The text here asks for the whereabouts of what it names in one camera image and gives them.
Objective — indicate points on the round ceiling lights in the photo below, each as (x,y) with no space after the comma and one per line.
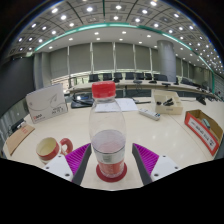
(118,7)

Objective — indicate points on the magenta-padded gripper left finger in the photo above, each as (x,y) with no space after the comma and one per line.
(77,160)

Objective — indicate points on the large white cardboard box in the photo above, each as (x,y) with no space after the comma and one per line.
(46,103)

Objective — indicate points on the long curved conference desk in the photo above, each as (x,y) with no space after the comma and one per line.
(133,86)

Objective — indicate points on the open cardboard box red side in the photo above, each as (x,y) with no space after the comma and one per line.
(200,128)

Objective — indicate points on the flat round red coaster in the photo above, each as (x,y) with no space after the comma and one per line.
(100,176)

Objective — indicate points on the row of black office chairs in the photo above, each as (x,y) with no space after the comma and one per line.
(118,76)

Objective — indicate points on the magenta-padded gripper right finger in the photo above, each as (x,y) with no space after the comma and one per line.
(146,160)

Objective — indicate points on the small beige cardboard box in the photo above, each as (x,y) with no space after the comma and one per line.
(166,108)

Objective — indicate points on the red and cream mug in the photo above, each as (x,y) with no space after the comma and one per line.
(48,148)

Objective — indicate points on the black bag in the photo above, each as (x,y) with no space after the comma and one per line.
(80,102)

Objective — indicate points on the brown kraft paper envelope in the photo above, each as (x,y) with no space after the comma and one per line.
(19,138)

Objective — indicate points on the clear plastic bottle red cap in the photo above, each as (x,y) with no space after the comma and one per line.
(108,146)

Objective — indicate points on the white paper sheets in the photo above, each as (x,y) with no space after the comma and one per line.
(129,104)

